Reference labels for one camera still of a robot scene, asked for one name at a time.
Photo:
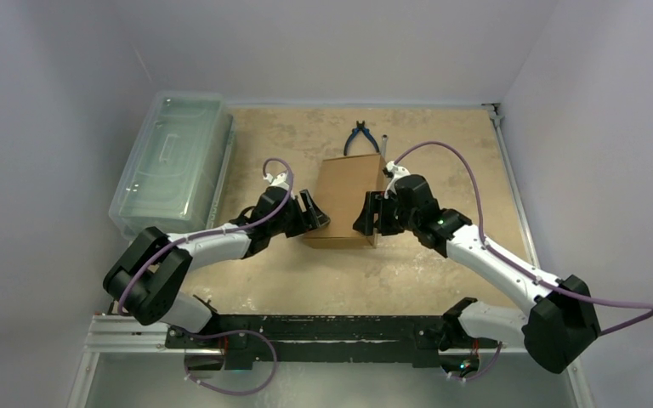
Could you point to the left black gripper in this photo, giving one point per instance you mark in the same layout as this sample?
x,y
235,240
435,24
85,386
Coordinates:
x,y
313,219

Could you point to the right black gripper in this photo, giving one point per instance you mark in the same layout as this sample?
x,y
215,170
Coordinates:
x,y
381,212

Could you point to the brown cardboard express box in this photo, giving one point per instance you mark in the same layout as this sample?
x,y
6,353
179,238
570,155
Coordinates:
x,y
340,192

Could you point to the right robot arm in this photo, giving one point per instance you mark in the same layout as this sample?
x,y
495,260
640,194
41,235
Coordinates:
x,y
551,318

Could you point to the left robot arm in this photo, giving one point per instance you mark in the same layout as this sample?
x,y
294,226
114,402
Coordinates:
x,y
146,280

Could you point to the small silver wrench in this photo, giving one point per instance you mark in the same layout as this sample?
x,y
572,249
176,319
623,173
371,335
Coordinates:
x,y
384,144

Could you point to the clear plastic storage bin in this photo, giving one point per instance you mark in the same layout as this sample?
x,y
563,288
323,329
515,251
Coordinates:
x,y
172,172

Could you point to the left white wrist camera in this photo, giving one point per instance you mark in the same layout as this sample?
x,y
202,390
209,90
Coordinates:
x,y
281,180

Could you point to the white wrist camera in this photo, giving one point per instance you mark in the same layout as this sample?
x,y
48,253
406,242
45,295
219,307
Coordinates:
x,y
393,173
281,180

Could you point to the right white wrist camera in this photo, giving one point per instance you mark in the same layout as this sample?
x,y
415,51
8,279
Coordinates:
x,y
393,173

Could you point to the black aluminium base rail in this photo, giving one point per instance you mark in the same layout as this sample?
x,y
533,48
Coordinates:
x,y
421,341

